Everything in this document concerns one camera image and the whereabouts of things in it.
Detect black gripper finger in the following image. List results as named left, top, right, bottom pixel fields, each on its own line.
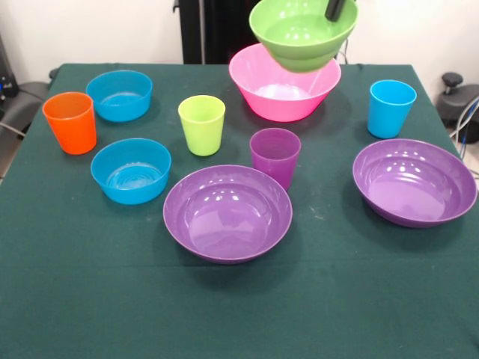
left=324, top=0, right=346, bottom=22

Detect green ribbed bowl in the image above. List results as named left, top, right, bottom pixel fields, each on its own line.
left=248, top=0, right=359, bottom=74

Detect large pink bowl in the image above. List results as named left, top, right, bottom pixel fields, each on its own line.
left=228, top=43, right=342, bottom=123

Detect blue cup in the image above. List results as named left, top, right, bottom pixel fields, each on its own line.
left=367, top=79, right=418, bottom=140

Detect black knob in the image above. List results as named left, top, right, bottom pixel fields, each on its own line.
left=440, top=72, right=466, bottom=99

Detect dark grey base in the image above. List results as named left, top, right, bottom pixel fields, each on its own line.
left=436, top=84, right=479, bottom=130

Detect purple cup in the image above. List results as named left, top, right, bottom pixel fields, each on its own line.
left=249, top=127, right=302, bottom=192

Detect lime green cup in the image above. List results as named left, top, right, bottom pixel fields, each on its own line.
left=177, top=94, right=227, bottom=157

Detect purple bowl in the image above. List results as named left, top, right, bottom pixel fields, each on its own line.
left=162, top=165, right=293, bottom=266
left=352, top=138, right=478, bottom=229

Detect blue bowl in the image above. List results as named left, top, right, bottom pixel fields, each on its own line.
left=90, top=138, right=172, bottom=206
left=85, top=70, right=153, bottom=123

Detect orange cup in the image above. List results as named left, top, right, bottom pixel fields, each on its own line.
left=41, top=91, right=98, bottom=156

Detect dark green tablecloth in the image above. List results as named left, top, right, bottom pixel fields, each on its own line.
left=0, top=62, right=479, bottom=359

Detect grey chair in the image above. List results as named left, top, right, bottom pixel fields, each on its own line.
left=0, top=80, right=50, bottom=136

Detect black equipment box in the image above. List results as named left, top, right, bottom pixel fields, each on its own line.
left=0, top=33, right=19, bottom=113

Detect blue and grey cables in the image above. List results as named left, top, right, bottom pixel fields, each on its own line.
left=448, top=95, right=479, bottom=177

